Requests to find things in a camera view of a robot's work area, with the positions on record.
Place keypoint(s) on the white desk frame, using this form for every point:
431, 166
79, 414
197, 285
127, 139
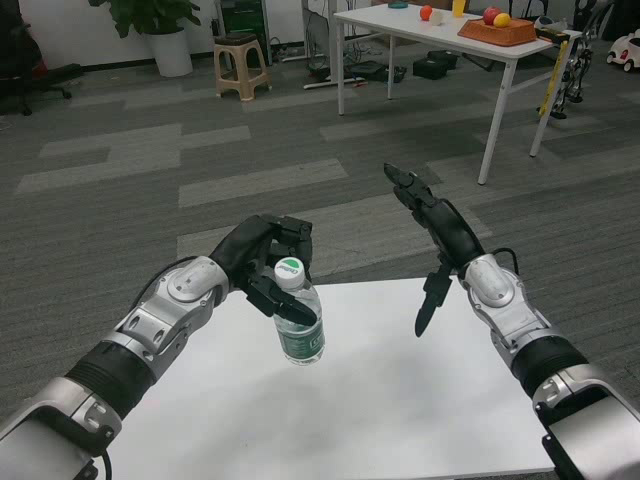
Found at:
332, 50

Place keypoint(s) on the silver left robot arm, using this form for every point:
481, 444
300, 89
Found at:
150, 325

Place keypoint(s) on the black office chair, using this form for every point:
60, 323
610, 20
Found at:
15, 55

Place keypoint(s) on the yellow round fruit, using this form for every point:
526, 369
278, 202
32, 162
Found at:
502, 20

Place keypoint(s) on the beige plastic stool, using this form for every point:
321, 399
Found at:
237, 42

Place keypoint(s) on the clear water bottle green label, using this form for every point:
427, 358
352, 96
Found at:
300, 345

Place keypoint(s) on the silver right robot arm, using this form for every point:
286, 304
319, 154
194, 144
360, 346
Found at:
492, 285

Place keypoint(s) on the standing silver humanoid robot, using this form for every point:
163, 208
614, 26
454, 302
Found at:
575, 77

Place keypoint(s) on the yellow measuring tape strip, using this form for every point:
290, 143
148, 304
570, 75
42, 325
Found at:
554, 75

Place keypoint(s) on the small white cup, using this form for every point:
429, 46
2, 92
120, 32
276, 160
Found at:
438, 19

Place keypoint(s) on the black flat bag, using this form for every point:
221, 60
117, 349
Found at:
374, 71

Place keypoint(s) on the black equipment case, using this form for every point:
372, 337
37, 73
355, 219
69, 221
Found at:
435, 64

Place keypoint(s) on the black yellow tape measure case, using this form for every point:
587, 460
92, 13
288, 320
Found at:
550, 35

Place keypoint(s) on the white grey device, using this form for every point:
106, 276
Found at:
545, 22

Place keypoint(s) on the white table with metal legs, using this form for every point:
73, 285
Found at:
400, 22

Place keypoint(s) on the green leafy plant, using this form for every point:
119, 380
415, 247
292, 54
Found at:
150, 15

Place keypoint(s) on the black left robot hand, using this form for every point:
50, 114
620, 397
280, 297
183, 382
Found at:
245, 245

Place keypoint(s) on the white toy car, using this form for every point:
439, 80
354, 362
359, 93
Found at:
627, 52

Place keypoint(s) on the small orange ball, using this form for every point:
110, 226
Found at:
426, 13

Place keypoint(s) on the red apple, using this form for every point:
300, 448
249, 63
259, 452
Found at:
490, 15

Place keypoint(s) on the orange wicker basket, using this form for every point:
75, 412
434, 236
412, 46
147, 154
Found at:
502, 36

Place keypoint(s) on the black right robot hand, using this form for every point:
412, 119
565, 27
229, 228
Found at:
452, 230

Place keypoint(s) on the yellow cup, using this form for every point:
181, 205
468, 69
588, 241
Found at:
458, 8

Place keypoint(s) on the teal bowl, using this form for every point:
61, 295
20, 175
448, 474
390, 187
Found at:
398, 4

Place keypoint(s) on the green black cabinet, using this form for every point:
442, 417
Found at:
243, 17

